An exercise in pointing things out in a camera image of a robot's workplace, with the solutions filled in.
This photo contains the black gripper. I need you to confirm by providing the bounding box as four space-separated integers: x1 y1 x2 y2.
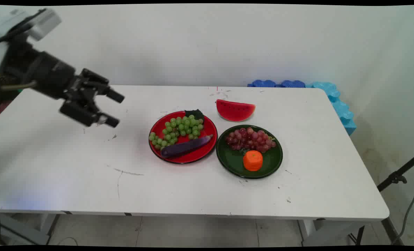
1 41 125 128

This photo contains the orange toy fruit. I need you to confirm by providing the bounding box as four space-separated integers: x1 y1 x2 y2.
243 150 264 172

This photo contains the green grape bunch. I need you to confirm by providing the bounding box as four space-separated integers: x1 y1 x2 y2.
149 109 205 151

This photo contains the purple toy eggplant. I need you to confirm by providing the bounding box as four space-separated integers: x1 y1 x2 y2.
161 135 214 158

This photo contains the red round plate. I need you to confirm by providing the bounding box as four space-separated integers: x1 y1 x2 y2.
148 111 218 165

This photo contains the red watermelon slice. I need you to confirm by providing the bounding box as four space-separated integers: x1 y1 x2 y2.
216 99 256 122

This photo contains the red grape bunch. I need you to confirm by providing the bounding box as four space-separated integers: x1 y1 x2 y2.
226 127 277 153

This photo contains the dark blue foam mat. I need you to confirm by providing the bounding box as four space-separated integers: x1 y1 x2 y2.
248 79 276 88
276 80 306 88

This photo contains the dark green round plate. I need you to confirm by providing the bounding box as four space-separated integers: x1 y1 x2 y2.
216 124 283 179

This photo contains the light blue foam mat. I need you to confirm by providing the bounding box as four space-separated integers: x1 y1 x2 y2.
306 82 357 136

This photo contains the black tripod stand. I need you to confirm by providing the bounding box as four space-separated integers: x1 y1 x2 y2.
348 153 414 246

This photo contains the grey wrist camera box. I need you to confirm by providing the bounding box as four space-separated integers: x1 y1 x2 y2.
28 9 62 41

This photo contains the thin floor cable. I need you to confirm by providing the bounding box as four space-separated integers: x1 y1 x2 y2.
55 237 79 246

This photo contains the white table leg frame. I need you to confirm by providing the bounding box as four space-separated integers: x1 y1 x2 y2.
0 212 60 246
297 219 365 246

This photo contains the grey hanging cable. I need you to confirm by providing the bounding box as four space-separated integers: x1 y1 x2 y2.
391 169 414 245

